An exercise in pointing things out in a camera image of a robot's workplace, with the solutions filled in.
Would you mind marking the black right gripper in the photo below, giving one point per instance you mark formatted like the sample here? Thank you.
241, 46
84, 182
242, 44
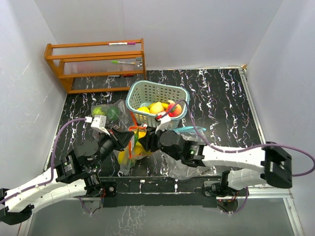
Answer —
152, 139

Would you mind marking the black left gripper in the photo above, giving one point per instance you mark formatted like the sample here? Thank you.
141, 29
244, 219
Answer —
122, 137

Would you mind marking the yellow bananas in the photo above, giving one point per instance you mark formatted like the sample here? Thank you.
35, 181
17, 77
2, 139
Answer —
134, 151

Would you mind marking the clear zip bag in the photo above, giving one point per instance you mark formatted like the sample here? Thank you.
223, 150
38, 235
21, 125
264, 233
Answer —
186, 168
125, 169
125, 119

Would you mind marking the clear zip top bag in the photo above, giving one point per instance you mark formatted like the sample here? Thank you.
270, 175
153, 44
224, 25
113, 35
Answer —
125, 119

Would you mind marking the green custard apple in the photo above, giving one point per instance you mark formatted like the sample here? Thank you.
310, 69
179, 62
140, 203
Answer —
97, 111

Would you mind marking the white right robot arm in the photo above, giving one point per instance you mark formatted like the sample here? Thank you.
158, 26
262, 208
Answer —
268, 163

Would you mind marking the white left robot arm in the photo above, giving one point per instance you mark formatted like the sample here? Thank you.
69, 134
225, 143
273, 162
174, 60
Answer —
74, 175

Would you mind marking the orange peach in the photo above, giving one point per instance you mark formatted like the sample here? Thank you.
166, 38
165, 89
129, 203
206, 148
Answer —
174, 110

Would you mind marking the yellow pear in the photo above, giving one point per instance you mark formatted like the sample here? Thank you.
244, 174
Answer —
156, 108

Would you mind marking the teal plastic basket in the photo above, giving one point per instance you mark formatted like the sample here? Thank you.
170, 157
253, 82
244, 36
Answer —
144, 93

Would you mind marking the green white marker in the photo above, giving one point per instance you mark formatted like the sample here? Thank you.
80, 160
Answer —
122, 62

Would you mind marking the wooden rack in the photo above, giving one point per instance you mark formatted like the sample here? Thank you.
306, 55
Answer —
93, 60

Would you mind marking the pink white marker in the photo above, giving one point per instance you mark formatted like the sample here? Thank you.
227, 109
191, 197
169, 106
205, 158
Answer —
122, 43

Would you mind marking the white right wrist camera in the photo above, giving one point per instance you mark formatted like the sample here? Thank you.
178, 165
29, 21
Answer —
163, 122

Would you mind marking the black metal base rail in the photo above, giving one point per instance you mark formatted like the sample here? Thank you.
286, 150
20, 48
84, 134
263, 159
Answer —
160, 191

